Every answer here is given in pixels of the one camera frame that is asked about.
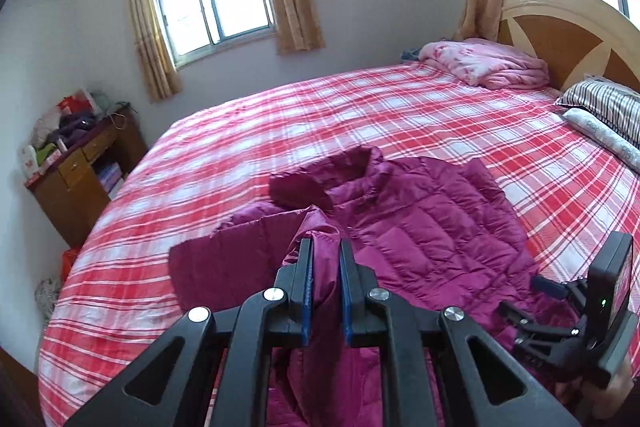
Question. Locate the wooden desk with drawers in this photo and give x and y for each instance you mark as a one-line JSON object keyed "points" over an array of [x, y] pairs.
{"points": [[70, 202]]}

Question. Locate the purple cloth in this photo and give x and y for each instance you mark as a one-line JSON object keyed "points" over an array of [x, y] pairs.
{"points": [[75, 127]]}

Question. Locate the person's right hand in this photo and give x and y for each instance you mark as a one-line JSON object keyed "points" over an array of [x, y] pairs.
{"points": [[621, 384]]}

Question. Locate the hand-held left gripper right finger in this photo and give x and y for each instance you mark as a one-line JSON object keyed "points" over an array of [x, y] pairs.
{"points": [[345, 292]]}

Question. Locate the red plastic bag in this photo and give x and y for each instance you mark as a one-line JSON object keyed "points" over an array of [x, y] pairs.
{"points": [[70, 264]]}

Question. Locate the cream and wood headboard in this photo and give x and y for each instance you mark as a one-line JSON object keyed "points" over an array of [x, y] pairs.
{"points": [[560, 37]]}

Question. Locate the grey floral pillow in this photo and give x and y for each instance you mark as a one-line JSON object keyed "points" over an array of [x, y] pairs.
{"points": [[607, 137]]}

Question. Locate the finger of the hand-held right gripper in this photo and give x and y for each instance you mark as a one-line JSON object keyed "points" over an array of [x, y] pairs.
{"points": [[542, 283], [545, 337]]}

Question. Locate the pink folded quilt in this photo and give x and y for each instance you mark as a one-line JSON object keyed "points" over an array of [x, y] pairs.
{"points": [[480, 62]]}

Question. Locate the blue cloth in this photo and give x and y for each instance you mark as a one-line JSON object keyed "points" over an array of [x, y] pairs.
{"points": [[411, 55]]}

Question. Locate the magenta quilted down jacket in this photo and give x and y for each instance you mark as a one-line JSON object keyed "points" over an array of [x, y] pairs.
{"points": [[425, 217]]}

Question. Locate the green packet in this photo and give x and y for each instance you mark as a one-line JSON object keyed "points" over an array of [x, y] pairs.
{"points": [[46, 153]]}

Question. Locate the red plaid bed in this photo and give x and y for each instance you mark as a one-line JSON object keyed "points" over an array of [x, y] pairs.
{"points": [[300, 117]]}

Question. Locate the white carton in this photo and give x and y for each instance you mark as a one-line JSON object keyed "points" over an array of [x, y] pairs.
{"points": [[29, 162]]}

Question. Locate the striped pillow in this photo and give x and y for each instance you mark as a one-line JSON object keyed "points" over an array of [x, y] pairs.
{"points": [[607, 99]]}

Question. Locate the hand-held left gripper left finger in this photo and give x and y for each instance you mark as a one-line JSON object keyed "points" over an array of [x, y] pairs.
{"points": [[308, 287]]}

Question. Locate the stack of books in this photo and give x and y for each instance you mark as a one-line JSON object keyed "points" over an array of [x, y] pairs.
{"points": [[110, 179]]}

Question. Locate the red and white bag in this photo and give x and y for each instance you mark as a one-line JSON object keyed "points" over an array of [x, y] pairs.
{"points": [[75, 104]]}

